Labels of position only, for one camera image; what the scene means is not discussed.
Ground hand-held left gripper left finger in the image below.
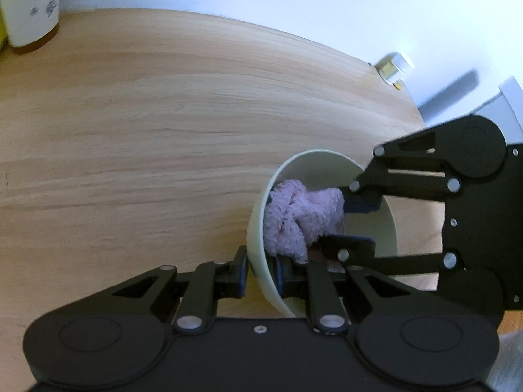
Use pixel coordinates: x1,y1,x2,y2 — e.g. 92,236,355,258
104,246,249,335

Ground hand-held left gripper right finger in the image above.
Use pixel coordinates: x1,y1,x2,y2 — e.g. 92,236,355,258
274,255,426,335

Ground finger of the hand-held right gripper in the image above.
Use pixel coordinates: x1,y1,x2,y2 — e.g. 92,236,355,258
344,124,463,215
318,234,461,278

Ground cream bowl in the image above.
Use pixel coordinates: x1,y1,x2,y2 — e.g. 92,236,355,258
246,149,399,319

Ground pink fluffy cloth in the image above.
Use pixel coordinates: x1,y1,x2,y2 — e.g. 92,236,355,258
263,178,347,263

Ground small white-capped bottle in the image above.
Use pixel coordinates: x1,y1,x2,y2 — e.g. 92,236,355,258
375,51,414,85

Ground grey clothing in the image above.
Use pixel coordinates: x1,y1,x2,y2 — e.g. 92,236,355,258
488,330,523,392

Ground white printed paper cup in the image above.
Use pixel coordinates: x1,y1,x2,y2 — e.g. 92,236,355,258
0,0,63,55

